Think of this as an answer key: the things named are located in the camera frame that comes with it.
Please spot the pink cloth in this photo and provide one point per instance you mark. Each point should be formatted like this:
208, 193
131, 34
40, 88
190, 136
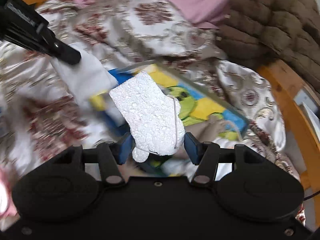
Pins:
6, 195

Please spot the white textured mitten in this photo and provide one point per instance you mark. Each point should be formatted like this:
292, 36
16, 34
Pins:
150, 115

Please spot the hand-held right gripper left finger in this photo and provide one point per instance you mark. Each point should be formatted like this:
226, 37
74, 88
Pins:
125, 150

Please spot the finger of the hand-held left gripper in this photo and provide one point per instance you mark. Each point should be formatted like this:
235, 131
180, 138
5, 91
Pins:
62, 51

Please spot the wooden bed frame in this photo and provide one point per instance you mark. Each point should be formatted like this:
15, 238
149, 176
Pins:
282, 85

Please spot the white cloth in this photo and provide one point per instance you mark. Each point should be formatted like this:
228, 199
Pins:
85, 80

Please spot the brown puffer jacket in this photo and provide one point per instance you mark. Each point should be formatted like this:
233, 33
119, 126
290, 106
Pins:
275, 30

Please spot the floral satin bedspread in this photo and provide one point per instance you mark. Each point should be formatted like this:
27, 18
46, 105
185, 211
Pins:
150, 22

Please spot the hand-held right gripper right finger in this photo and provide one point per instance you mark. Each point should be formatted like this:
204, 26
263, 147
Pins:
192, 150

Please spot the cartoon print towel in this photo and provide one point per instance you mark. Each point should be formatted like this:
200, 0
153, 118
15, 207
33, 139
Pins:
200, 105

